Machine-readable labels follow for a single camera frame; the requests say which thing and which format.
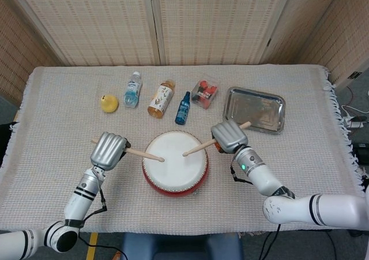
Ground small blue spray bottle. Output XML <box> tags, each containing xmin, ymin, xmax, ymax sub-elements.
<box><xmin>174</xmin><ymin>91</ymin><xmax>191</xmax><ymax>126</ymax></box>

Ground clear box of red items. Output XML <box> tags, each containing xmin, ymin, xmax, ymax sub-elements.
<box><xmin>190</xmin><ymin>74</ymin><xmax>221</xmax><ymax>110</ymax></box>

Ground black-fingered silver left robot hand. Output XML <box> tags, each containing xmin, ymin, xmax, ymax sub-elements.
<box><xmin>89</xmin><ymin>132</ymin><xmax>132</xmax><ymax>171</ymax></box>

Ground clear water bottle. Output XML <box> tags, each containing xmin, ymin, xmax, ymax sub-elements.
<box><xmin>123</xmin><ymin>71</ymin><xmax>143</xmax><ymax>109</ymax></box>

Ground black floor box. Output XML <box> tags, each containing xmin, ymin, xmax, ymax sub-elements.
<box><xmin>352</xmin><ymin>142</ymin><xmax>369</xmax><ymax>165</ymax></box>

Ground woven bamboo screen panel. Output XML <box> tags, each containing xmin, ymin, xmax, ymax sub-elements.
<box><xmin>0</xmin><ymin>0</ymin><xmax>63</xmax><ymax>105</ymax></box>
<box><xmin>259</xmin><ymin>0</ymin><xmax>347</xmax><ymax>65</ymax></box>
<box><xmin>148</xmin><ymin>0</ymin><xmax>298</xmax><ymax>66</ymax></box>
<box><xmin>0</xmin><ymin>0</ymin><xmax>162</xmax><ymax>67</ymax></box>
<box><xmin>299</xmin><ymin>0</ymin><xmax>369</xmax><ymax>92</ymax></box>

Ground red drum with white head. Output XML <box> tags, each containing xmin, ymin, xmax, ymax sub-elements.
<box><xmin>141</xmin><ymin>130</ymin><xmax>209</xmax><ymax>199</ymax></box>

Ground black bulky object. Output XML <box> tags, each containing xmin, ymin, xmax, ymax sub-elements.
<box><xmin>0</xmin><ymin>121</ymin><xmax>18</xmax><ymax>167</ymax></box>

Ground orange-tipped silver right robot hand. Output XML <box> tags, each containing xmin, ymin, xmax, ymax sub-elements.
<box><xmin>210</xmin><ymin>120</ymin><xmax>249</xmax><ymax>155</ymax></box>

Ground beige woven tablecloth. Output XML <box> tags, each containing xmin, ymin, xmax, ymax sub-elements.
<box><xmin>0</xmin><ymin>64</ymin><xmax>369</xmax><ymax>233</ymax></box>

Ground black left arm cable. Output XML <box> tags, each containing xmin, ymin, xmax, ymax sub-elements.
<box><xmin>77</xmin><ymin>182</ymin><xmax>129</xmax><ymax>260</ymax></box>

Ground amber tea bottle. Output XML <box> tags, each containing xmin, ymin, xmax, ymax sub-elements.
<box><xmin>147</xmin><ymin>79</ymin><xmax>176</xmax><ymax>119</ymax></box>

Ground white power strip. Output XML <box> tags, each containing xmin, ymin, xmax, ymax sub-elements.
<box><xmin>344</xmin><ymin>117</ymin><xmax>366</xmax><ymax>130</ymax></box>

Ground yellow toy pear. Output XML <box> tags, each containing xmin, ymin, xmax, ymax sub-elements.
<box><xmin>100</xmin><ymin>94</ymin><xmax>119</xmax><ymax>114</ymax></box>

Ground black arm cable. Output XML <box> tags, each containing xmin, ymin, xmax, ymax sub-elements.
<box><xmin>77</xmin><ymin>182</ymin><xmax>129</xmax><ymax>260</ymax></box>
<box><xmin>229</xmin><ymin>161</ymin><xmax>254</xmax><ymax>186</ymax></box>

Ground stainless steel tray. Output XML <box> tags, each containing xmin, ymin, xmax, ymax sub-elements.
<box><xmin>221</xmin><ymin>86</ymin><xmax>286</xmax><ymax>135</ymax></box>

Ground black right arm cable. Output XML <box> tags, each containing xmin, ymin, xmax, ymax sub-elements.
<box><xmin>229</xmin><ymin>161</ymin><xmax>254</xmax><ymax>186</ymax></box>

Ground wooden drumstick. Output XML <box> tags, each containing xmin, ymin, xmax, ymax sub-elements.
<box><xmin>91</xmin><ymin>138</ymin><xmax>165</xmax><ymax>163</ymax></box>
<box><xmin>182</xmin><ymin>121</ymin><xmax>252</xmax><ymax>157</ymax></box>

